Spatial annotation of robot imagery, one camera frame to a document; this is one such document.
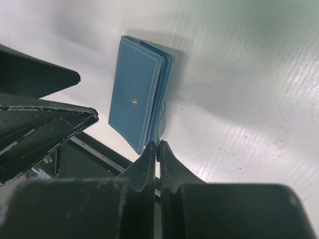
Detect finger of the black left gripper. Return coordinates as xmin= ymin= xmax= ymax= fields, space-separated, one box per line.
xmin=0 ymin=45 xmax=81 ymax=99
xmin=0 ymin=94 xmax=99 ymax=184

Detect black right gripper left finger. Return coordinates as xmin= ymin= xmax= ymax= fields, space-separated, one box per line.
xmin=0 ymin=141 xmax=156 ymax=239

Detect blue leather card holder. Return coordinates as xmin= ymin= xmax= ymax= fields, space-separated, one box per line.
xmin=108 ymin=35 xmax=175 ymax=154

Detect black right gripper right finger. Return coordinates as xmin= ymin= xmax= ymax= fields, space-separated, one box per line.
xmin=159 ymin=141 xmax=316 ymax=239

